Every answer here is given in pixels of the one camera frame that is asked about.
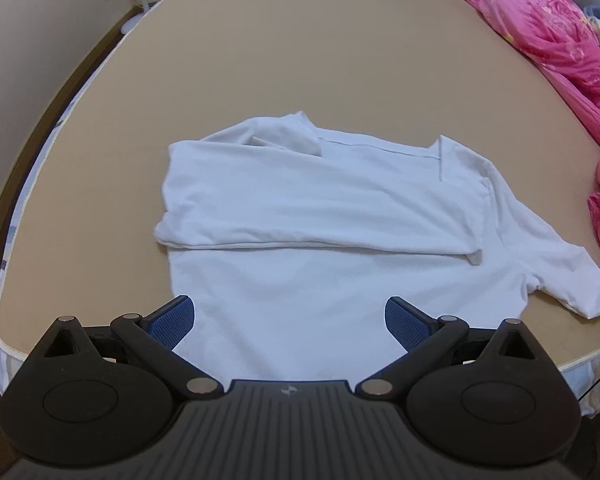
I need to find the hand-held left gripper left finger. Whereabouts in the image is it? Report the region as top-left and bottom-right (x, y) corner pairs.
(41, 295), (227, 402)

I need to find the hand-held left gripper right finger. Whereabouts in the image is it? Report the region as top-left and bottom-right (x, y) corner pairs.
(352, 296), (542, 401)

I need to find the white long-sleeve shirt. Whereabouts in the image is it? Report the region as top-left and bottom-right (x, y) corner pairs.
(154, 110), (600, 385)

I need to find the tan bed mat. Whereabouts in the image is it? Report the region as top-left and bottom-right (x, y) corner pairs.
(0, 0), (600, 376)

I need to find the pink floral quilt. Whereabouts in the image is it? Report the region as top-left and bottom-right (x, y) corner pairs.
(442, 0), (600, 261)

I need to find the brown wooden bed frame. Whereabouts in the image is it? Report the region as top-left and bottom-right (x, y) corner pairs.
(0, 2), (136, 281)

